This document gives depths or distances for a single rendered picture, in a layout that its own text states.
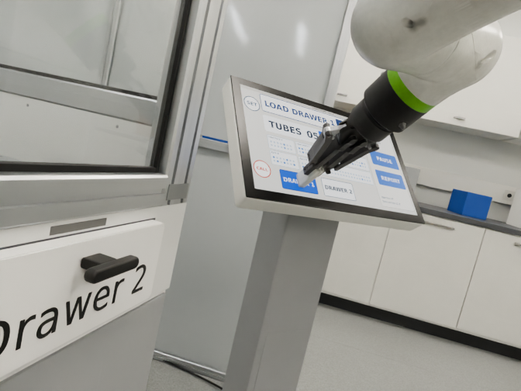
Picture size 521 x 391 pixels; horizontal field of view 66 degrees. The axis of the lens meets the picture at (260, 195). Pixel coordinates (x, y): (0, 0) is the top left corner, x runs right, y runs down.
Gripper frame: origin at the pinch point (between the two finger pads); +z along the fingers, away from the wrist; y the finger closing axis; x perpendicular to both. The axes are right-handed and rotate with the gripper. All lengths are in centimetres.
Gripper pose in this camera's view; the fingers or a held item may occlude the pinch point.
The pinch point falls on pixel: (309, 173)
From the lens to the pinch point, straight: 81.6
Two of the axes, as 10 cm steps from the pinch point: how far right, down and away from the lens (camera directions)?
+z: -5.0, 4.6, 7.3
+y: -8.6, -1.4, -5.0
